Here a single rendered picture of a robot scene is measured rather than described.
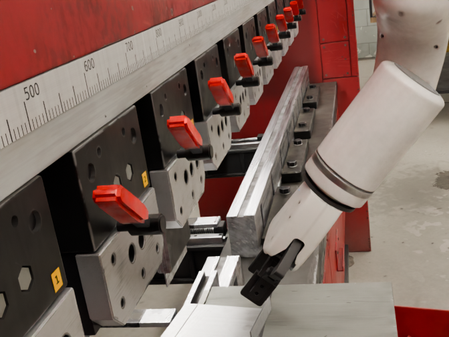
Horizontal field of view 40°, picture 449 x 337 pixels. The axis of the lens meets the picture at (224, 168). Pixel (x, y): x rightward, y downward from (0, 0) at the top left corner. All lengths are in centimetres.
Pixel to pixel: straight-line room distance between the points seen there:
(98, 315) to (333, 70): 247
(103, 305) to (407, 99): 37
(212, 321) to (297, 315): 11
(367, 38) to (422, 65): 766
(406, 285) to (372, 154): 224
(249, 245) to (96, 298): 79
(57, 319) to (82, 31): 23
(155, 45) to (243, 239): 67
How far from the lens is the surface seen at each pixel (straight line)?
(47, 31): 48
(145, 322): 89
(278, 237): 74
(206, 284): 97
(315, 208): 72
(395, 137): 70
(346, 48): 290
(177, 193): 71
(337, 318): 85
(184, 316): 89
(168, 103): 72
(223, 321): 87
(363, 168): 71
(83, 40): 53
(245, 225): 128
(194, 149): 70
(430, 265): 308
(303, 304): 88
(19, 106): 43
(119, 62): 60
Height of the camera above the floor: 146
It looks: 18 degrees down
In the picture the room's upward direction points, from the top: 8 degrees counter-clockwise
